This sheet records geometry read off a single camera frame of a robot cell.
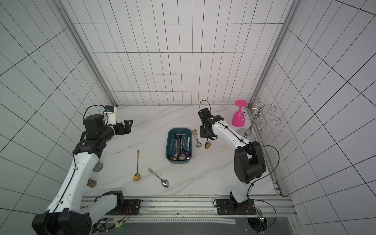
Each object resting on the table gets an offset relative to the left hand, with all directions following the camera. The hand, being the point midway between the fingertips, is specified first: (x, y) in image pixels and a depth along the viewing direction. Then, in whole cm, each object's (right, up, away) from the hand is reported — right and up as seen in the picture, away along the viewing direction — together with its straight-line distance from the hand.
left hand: (124, 123), depth 77 cm
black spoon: (+24, -21, +13) cm, 35 cm away
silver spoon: (+31, -22, +13) cm, 40 cm away
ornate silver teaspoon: (+40, -8, +26) cm, 48 cm away
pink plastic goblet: (+66, +3, +12) cm, 67 cm away
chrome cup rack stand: (+75, +3, +3) cm, 75 cm away
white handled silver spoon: (+35, -14, +20) cm, 43 cm away
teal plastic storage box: (+22, -13, +20) cm, 33 cm away
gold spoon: (+5, -31, +5) cm, 32 cm away
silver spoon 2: (+21, -34, +4) cm, 40 cm away
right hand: (+43, -7, +14) cm, 46 cm away
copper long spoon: (+46, -13, +8) cm, 49 cm away
